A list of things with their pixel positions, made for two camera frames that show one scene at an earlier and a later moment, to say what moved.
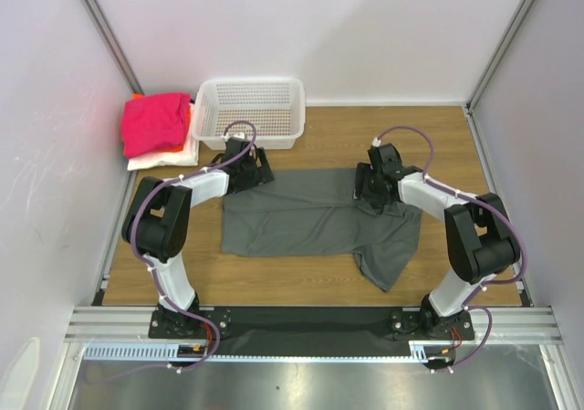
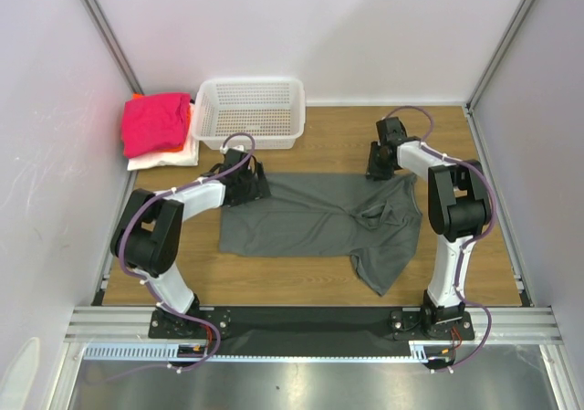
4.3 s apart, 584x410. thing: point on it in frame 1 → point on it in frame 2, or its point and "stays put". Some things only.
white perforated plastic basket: (276, 107) stays put
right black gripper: (366, 187) → (380, 167)
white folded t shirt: (187, 156) stays put
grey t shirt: (314, 212) stays put
